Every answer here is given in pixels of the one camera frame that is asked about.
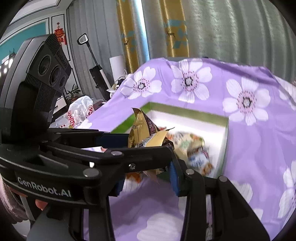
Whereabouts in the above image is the gold snack packet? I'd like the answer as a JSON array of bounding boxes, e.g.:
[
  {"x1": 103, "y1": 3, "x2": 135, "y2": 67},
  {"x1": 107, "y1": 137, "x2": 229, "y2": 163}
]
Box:
[{"x1": 127, "y1": 108, "x2": 174, "y2": 150}]

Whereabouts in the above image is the cream green snack packet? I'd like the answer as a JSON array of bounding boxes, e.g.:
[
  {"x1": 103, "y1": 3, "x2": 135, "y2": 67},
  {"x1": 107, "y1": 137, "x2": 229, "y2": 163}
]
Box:
[{"x1": 167, "y1": 132, "x2": 204, "y2": 162}]

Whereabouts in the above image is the potted green plant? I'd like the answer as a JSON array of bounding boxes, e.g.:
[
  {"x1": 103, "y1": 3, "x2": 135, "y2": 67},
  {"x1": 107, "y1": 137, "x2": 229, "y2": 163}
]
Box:
[{"x1": 65, "y1": 84, "x2": 81, "y2": 104}]

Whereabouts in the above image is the gold patterned curtain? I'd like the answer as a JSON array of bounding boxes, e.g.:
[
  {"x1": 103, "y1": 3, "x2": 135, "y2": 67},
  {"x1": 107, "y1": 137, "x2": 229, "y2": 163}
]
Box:
[
  {"x1": 116, "y1": 0, "x2": 139, "y2": 73},
  {"x1": 159, "y1": 0, "x2": 189, "y2": 57}
]

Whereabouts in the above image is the green cardboard box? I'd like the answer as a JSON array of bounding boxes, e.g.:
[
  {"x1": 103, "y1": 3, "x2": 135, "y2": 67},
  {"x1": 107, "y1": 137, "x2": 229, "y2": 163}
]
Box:
[{"x1": 113, "y1": 102, "x2": 228, "y2": 178}]

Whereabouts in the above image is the black upright vacuum cleaner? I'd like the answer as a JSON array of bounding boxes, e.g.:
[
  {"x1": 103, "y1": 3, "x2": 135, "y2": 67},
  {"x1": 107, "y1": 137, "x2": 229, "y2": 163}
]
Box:
[{"x1": 77, "y1": 33, "x2": 111, "y2": 101}]

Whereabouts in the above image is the white blue peanut snack packet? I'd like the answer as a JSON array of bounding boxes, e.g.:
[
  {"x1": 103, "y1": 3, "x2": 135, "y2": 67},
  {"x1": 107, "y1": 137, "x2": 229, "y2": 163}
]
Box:
[{"x1": 187, "y1": 146, "x2": 214, "y2": 176}]

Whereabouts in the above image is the red Chinese knot decoration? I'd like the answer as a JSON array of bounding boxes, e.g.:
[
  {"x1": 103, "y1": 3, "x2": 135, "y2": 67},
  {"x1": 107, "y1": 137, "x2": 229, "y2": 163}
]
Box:
[{"x1": 54, "y1": 22, "x2": 67, "y2": 45}]

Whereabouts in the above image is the orange panda snack packet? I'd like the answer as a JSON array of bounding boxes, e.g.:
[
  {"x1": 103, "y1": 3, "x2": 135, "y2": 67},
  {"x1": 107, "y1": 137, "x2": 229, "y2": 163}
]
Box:
[{"x1": 125, "y1": 172, "x2": 142, "y2": 184}]

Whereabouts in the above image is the person's left hand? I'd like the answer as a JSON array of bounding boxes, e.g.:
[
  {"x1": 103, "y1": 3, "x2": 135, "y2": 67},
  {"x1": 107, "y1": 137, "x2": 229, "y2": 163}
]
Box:
[{"x1": 9, "y1": 187, "x2": 49, "y2": 212}]

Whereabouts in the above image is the white plastic shopping bag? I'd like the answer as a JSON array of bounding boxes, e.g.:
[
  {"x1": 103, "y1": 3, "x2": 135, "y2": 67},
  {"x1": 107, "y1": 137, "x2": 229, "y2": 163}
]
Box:
[{"x1": 50, "y1": 95, "x2": 94, "y2": 128}]

